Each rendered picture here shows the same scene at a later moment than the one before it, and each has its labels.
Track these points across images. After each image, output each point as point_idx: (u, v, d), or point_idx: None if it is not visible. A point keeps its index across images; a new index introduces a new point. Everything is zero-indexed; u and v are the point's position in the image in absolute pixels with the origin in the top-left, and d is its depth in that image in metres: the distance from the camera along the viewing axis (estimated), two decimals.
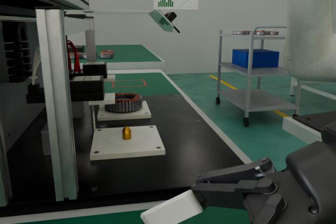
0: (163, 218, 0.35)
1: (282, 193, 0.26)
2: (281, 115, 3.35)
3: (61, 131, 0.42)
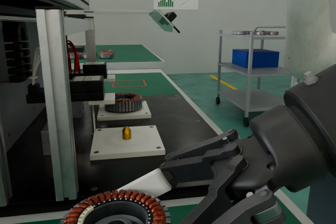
0: None
1: (246, 155, 0.27)
2: None
3: (61, 131, 0.42)
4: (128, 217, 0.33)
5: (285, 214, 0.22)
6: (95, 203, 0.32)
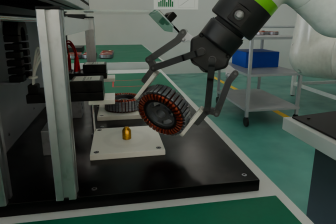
0: (187, 124, 0.60)
1: None
2: (281, 115, 3.35)
3: (61, 131, 0.42)
4: (175, 118, 0.59)
5: (184, 29, 0.54)
6: (171, 120, 0.63)
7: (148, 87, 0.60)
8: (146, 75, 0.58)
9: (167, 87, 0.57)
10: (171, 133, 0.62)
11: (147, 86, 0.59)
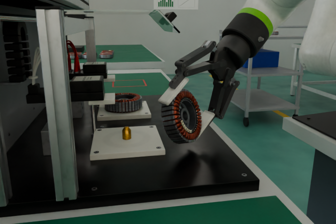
0: (170, 95, 0.58)
1: (226, 64, 0.64)
2: (281, 115, 3.35)
3: (61, 131, 0.42)
4: None
5: None
6: (178, 117, 0.57)
7: (199, 123, 0.65)
8: (205, 120, 0.66)
9: (195, 102, 0.65)
10: (164, 117, 0.57)
11: None
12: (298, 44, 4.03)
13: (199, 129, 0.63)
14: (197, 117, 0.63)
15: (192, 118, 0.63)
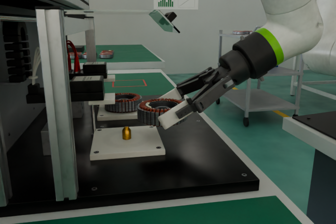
0: None
1: (218, 72, 0.65)
2: (281, 115, 3.35)
3: (61, 131, 0.42)
4: None
5: (234, 84, 0.60)
6: (148, 102, 0.67)
7: None
8: (185, 114, 0.59)
9: None
10: None
11: (176, 116, 0.60)
12: None
13: (165, 111, 0.60)
14: None
15: None
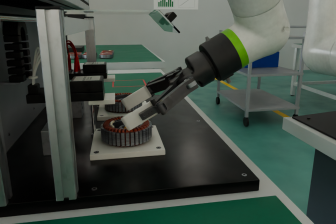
0: (132, 101, 0.70)
1: (183, 73, 0.64)
2: (281, 115, 3.35)
3: (61, 131, 0.42)
4: None
5: (198, 85, 0.59)
6: (114, 120, 0.67)
7: (135, 135, 0.60)
8: (149, 116, 0.57)
9: (150, 128, 0.63)
10: None
11: (140, 117, 0.58)
12: (298, 44, 4.03)
13: (127, 132, 0.60)
14: (135, 128, 0.62)
15: (133, 132, 0.62)
